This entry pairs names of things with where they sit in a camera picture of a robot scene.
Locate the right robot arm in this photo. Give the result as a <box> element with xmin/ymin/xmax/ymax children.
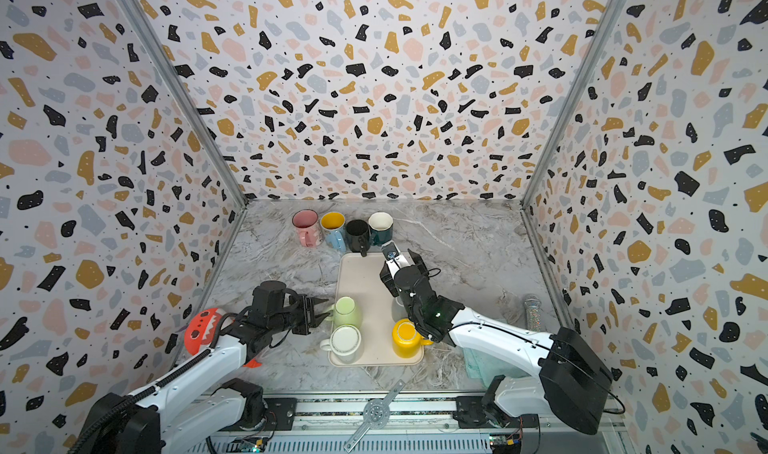
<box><xmin>380</xmin><ymin>241</ymin><xmax>613</xmax><ymax>435</ymax></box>

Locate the light green cloth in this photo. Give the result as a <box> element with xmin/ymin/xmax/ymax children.
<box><xmin>463</xmin><ymin>348</ymin><xmax>528</xmax><ymax>387</ymax></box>

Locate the metal perforated bracket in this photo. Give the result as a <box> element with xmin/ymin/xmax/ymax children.
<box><xmin>344</xmin><ymin>379</ymin><xmax>406</xmax><ymax>453</ymax></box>

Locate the white mug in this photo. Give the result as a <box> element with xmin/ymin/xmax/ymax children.
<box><xmin>320</xmin><ymin>325</ymin><xmax>363</xmax><ymax>364</ymax></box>

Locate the black mug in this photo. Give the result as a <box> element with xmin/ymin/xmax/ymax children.
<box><xmin>345</xmin><ymin>219</ymin><xmax>371</xmax><ymax>257</ymax></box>

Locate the yellow mug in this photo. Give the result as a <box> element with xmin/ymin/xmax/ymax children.
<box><xmin>391</xmin><ymin>319</ymin><xmax>433</xmax><ymax>359</ymax></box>

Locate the light green mug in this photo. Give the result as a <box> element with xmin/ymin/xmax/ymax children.
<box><xmin>324</xmin><ymin>296</ymin><xmax>363</xmax><ymax>328</ymax></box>

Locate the pink mug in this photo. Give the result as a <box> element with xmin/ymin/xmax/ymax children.
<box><xmin>292</xmin><ymin>209</ymin><xmax>323</xmax><ymax>248</ymax></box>

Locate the glitter filled glass tube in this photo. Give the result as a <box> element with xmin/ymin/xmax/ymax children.
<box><xmin>523</xmin><ymin>295</ymin><xmax>544</xmax><ymax>332</ymax></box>

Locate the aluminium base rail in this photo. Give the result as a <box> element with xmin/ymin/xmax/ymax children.
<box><xmin>116</xmin><ymin>390</ymin><xmax>628</xmax><ymax>454</ymax></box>

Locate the dark green mug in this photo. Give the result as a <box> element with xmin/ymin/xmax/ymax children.
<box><xmin>368</xmin><ymin>212</ymin><xmax>394</xmax><ymax>247</ymax></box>

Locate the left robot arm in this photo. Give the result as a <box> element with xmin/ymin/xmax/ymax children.
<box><xmin>69</xmin><ymin>281</ymin><xmax>328</xmax><ymax>453</ymax></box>

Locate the beige plastic tray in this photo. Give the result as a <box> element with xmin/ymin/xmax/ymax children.
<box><xmin>328</xmin><ymin>253</ymin><xmax>424</xmax><ymax>368</ymax></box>

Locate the red shark toy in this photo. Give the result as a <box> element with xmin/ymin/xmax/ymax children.
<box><xmin>183</xmin><ymin>307</ymin><xmax>271</xmax><ymax>369</ymax></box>

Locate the blue butterfly mug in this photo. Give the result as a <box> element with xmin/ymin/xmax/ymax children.
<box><xmin>320</xmin><ymin>212</ymin><xmax>347</xmax><ymax>254</ymax></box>

